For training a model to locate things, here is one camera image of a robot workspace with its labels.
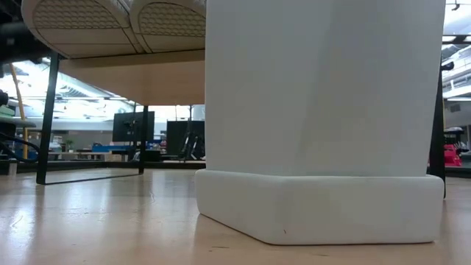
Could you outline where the black background monitor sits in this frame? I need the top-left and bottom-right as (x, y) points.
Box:
(112, 111), (155, 143)
(166, 120), (206, 161)

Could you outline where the white hexagonal plant pot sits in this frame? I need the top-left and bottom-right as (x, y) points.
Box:
(194, 0), (446, 246)

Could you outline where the blue bin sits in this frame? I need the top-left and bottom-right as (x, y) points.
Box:
(91, 144), (130, 153)

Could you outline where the red and black chair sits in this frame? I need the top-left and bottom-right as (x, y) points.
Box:
(443, 127), (470, 167)

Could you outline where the black desk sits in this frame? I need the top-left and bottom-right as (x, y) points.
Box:
(0, 116), (37, 129)

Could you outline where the wooden shelf with black frame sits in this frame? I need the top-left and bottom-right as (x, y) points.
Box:
(35, 49), (447, 199)

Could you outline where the black aluminium table frame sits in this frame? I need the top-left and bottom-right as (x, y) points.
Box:
(0, 158), (471, 180)

